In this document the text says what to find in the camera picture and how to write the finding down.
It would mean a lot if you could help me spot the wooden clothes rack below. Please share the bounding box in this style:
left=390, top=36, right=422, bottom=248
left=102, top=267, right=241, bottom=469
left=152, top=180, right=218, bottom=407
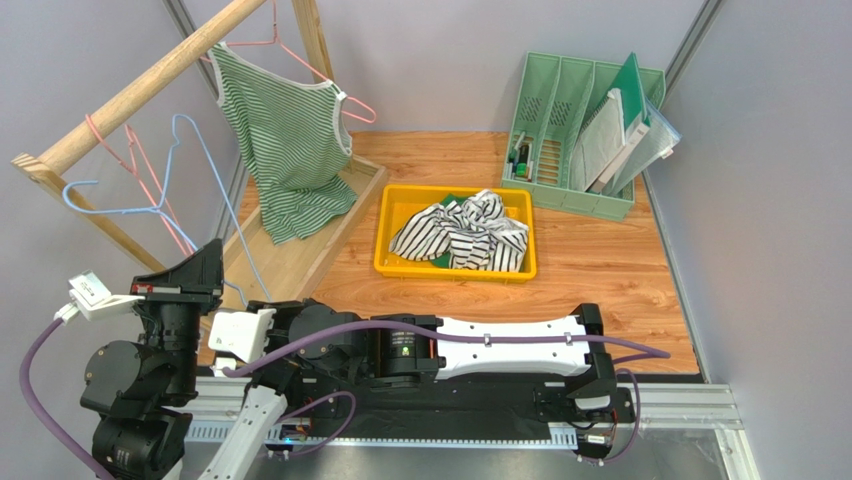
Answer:
left=12, top=0, right=389, bottom=300

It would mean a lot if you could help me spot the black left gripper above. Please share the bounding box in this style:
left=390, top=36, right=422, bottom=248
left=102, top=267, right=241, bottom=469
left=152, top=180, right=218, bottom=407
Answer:
left=132, top=236, right=227, bottom=396

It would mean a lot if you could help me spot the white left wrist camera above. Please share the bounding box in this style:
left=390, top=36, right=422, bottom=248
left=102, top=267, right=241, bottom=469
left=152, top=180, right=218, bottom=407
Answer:
left=54, top=270, right=144, bottom=324

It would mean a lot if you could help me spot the black white striped tank top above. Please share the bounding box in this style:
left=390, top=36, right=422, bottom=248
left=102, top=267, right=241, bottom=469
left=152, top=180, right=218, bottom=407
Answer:
left=389, top=189, right=530, bottom=273

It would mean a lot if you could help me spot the blue wire hanger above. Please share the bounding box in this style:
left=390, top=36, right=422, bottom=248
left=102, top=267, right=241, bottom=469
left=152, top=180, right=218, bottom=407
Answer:
left=61, top=113, right=274, bottom=304

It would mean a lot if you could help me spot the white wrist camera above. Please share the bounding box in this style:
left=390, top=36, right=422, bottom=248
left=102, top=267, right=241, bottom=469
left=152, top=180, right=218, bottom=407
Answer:
left=207, top=309, right=275, bottom=363
left=54, top=270, right=144, bottom=324

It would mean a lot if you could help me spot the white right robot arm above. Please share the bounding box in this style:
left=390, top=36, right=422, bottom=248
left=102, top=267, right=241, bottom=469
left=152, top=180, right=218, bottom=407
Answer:
left=244, top=301, right=618, bottom=412

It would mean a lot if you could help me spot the white mesh document pouch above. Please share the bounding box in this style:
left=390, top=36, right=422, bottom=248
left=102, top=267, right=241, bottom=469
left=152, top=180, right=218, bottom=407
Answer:
left=569, top=88, right=625, bottom=191

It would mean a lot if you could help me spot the green cover book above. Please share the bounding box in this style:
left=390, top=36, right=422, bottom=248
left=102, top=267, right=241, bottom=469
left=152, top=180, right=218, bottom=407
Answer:
left=586, top=52, right=650, bottom=193

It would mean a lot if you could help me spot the green plastic file organizer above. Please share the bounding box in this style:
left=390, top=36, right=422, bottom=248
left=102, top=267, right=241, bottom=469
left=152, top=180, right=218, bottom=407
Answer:
left=501, top=51, right=636, bottom=221

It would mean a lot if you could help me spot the clear mesh zip pouch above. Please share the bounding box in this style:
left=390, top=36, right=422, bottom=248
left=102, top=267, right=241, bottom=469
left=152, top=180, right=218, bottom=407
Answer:
left=602, top=100, right=682, bottom=196

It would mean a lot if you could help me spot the pink wire hanger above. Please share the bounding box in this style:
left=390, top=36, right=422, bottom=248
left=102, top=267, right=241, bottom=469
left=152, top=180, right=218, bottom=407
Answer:
left=84, top=114, right=195, bottom=256
left=223, top=1, right=335, bottom=85

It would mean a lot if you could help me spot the white pen in organizer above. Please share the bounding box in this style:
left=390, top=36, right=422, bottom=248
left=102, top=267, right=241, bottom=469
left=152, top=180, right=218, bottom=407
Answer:
left=507, top=131, right=526, bottom=176

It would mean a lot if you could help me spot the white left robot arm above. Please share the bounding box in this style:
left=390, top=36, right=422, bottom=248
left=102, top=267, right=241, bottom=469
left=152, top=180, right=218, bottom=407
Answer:
left=80, top=239, right=304, bottom=479

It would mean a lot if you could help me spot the yellow plastic tray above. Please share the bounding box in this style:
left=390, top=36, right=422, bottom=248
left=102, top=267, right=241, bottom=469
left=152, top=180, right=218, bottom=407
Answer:
left=374, top=185, right=537, bottom=283

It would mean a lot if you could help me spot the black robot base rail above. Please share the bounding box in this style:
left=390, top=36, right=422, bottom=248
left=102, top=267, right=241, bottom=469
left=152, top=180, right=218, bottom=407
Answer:
left=284, top=367, right=637, bottom=444

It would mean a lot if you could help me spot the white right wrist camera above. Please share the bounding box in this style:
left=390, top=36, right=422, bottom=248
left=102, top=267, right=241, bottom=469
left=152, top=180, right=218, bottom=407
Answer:
left=207, top=309, right=275, bottom=363

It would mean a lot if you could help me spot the green white striped tank top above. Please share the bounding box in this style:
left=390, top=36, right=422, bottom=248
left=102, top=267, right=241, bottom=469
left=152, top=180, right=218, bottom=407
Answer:
left=208, top=43, right=359, bottom=244

